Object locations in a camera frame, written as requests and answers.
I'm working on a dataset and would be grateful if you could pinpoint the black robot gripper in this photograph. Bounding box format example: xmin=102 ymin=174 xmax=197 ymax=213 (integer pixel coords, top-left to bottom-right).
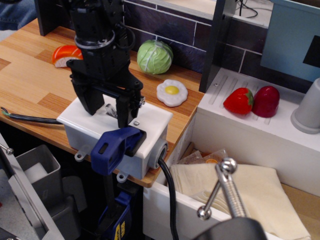
xmin=66 ymin=45 xmax=145 ymax=129

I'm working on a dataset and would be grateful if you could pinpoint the clear light switch toggle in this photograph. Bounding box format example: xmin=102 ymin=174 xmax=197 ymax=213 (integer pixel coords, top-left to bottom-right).
xmin=105 ymin=103 xmax=118 ymax=119

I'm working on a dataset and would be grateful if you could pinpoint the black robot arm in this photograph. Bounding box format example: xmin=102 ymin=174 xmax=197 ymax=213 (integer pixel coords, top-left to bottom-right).
xmin=61 ymin=0 xmax=145 ymax=128

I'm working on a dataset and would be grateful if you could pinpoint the blue bar clamp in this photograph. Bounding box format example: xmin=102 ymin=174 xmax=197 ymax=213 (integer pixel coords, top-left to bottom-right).
xmin=90 ymin=125 xmax=147 ymax=238

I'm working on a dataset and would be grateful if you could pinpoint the toy fried egg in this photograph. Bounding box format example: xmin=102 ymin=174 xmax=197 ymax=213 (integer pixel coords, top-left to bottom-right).
xmin=156 ymin=79 xmax=188 ymax=107

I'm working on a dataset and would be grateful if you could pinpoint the green toy cabbage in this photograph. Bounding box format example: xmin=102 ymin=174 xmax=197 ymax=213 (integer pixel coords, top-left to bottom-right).
xmin=137 ymin=39 xmax=174 ymax=75

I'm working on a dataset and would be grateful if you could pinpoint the toy salmon sushi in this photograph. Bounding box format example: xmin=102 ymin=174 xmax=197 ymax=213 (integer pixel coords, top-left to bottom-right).
xmin=51 ymin=45 xmax=83 ymax=68

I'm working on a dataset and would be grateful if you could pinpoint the plastic snack packet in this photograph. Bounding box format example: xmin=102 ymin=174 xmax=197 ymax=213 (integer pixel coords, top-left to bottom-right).
xmin=178 ymin=149 xmax=228 ymax=165

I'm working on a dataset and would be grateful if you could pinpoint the grey plastic bin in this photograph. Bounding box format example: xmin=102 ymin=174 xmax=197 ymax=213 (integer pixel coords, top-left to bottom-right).
xmin=16 ymin=144 xmax=64 ymax=208

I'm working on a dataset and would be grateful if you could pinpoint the red toy strawberry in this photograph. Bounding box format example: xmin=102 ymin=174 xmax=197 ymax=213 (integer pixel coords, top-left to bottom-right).
xmin=223 ymin=87 xmax=254 ymax=115

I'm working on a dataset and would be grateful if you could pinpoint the white toy sink counter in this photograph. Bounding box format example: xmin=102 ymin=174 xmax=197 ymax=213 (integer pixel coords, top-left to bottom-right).
xmin=143 ymin=68 xmax=320 ymax=240

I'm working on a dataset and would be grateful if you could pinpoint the dark red toy fruit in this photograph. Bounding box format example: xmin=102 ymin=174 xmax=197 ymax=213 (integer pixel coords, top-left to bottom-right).
xmin=252 ymin=86 xmax=280 ymax=118

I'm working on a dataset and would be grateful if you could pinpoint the cream folded cloth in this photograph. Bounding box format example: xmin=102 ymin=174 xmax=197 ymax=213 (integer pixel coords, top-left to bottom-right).
xmin=170 ymin=163 xmax=311 ymax=240

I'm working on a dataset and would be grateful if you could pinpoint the light blue toy appliance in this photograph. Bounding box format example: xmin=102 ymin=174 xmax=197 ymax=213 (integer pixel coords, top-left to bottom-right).
xmin=260 ymin=0 xmax=320 ymax=82

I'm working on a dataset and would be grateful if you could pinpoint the grey toy cup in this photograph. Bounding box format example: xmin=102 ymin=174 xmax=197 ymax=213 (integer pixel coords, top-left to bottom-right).
xmin=290 ymin=78 xmax=320 ymax=134

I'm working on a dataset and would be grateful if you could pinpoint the white electrical switch box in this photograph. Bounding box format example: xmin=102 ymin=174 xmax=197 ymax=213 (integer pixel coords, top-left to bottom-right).
xmin=57 ymin=95 xmax=173 ymax=182

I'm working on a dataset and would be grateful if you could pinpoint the black frayed cable left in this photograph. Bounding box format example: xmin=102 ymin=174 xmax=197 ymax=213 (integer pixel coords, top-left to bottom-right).
xmin=0 ymin=106 xmax=64 ymax=125

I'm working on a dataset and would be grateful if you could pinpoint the dark shelf post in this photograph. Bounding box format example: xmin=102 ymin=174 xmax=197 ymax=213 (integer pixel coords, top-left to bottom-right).
xmin=199 ymin=0 xmax=237 ymax=93

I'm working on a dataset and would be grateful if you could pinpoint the black power cable front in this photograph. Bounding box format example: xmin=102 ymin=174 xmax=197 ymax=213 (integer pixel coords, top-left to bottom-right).
xmin=157 ymin=157 xmax=180 ymax=240

